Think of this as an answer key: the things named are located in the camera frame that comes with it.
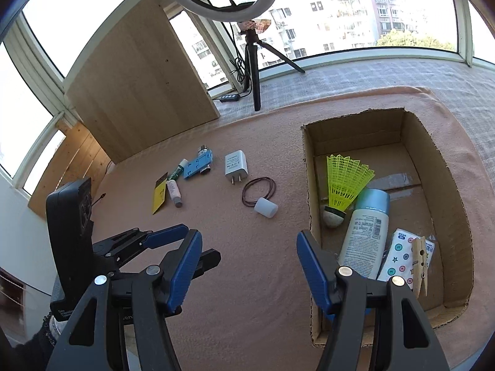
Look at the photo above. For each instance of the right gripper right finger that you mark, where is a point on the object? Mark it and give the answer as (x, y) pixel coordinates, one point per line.
(403, 337)

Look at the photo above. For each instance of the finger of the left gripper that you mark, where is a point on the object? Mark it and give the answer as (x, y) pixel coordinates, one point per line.
(208, 260)
(166, 236)

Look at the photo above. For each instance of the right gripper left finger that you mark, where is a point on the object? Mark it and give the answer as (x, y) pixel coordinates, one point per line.
(93, 338)

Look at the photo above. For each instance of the pink cosmetic tube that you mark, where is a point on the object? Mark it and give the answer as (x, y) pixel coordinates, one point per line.
(174, 192)

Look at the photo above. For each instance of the yellow black card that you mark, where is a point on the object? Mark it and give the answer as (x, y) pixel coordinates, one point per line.
(159, 193)

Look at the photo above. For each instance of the green white marker tube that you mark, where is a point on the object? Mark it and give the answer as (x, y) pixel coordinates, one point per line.
(179, 170)

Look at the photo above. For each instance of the patterned tissue pack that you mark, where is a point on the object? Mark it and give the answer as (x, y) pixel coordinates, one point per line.
(399, 260)

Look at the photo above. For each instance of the wooden clothespin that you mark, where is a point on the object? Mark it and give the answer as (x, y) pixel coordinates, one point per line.
(420, 268)

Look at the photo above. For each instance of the white blue lotion bottle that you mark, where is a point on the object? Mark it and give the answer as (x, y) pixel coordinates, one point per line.
(366, 235)

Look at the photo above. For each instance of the blue plastic phone stand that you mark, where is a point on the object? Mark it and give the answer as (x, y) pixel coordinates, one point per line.
(192, 168)

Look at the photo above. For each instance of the silver patterned lighter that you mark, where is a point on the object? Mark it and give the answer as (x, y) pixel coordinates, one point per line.
(205, 156)

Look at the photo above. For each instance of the white power adapter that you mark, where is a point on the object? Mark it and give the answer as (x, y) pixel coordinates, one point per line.
(236, 166)

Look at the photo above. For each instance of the yellow plastic shuttlecock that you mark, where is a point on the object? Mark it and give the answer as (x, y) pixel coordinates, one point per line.
(346, 178)

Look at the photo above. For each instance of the left hand white glove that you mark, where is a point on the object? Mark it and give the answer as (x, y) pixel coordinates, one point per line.
(56, 327)

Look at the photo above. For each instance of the pine slat wooden panel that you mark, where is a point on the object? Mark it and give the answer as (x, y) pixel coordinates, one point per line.
(78, 156)

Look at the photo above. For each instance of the light wooden board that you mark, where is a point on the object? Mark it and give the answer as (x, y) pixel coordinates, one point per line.
(138, 86)

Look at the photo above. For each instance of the black tripod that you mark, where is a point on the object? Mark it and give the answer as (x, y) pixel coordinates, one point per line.
(251, 63)

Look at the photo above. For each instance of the black plug with cable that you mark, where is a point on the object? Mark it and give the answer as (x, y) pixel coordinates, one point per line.
(99, 199)

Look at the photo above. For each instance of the black cable remote control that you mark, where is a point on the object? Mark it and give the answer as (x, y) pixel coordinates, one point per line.
(229, 98)

